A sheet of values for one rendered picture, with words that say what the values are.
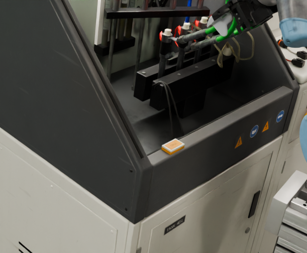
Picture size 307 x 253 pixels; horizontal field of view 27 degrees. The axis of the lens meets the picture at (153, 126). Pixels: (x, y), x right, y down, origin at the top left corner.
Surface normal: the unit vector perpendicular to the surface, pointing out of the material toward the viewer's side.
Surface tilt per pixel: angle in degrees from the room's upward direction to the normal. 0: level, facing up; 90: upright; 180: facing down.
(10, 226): 90
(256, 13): 103
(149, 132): 0
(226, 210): 90
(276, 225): 90
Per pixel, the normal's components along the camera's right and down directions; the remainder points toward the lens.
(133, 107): 0.13, -0.84
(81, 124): -0.67, 0.32
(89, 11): 0.73, 0.44
